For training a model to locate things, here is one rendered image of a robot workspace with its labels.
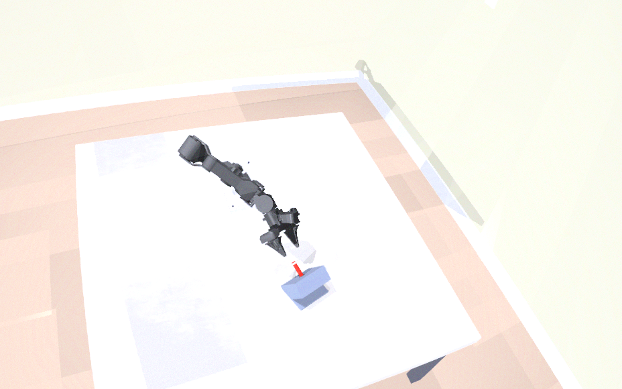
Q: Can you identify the red peg with white band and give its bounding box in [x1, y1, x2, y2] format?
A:
[292, 261, 303, 277]

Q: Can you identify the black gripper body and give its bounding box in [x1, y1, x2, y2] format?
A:
[259, 208, 300, 244]

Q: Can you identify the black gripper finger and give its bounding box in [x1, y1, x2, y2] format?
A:
[265, 236, 287, 257]
[284, 224, 299, 248]

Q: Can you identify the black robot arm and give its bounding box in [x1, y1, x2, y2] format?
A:
[178, 134, 300, 226]

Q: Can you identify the light blue square panel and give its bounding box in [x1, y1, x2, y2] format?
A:
[281, 265, 331, 311]

